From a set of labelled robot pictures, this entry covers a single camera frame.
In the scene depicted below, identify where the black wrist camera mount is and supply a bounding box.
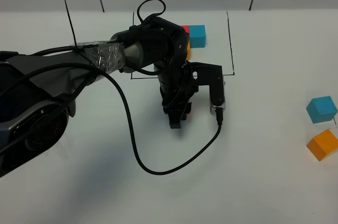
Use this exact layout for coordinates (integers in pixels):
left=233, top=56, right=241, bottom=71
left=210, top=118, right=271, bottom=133
left=190, top=62, right=226, bottom=115

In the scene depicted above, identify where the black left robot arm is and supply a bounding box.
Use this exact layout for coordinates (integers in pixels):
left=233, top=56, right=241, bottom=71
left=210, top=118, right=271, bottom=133
left=1, top=14, right=189, bottom=175

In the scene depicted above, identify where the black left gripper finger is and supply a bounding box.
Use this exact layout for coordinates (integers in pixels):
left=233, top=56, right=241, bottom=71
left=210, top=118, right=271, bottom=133
left=167, top=102, right=191, bottom=129

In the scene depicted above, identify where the red template block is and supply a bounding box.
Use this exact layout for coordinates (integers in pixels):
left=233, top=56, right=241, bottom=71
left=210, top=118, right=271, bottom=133
left=181, top=25, right=190, bottom=34

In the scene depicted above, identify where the orange template block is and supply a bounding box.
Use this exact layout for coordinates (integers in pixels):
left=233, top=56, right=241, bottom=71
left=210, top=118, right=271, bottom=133
left=186, top=41, right=191, bottom=61

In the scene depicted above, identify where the black cable tie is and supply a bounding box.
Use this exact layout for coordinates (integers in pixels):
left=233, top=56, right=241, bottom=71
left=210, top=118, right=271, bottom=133
left=64, top=0, right=78, bottom=49

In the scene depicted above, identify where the black camera cable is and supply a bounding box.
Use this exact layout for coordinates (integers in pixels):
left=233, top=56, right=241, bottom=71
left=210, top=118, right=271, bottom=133
left=100, top=72, right=224, bottom=175

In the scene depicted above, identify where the blue template block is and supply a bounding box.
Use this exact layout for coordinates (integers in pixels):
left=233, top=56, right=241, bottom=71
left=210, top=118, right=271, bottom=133
left=189, top=25, right=206, bottom=48

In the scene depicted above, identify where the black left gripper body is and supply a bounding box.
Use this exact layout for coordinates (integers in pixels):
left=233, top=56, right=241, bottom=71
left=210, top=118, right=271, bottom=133
left=158, top=61, right=199, bottom=114

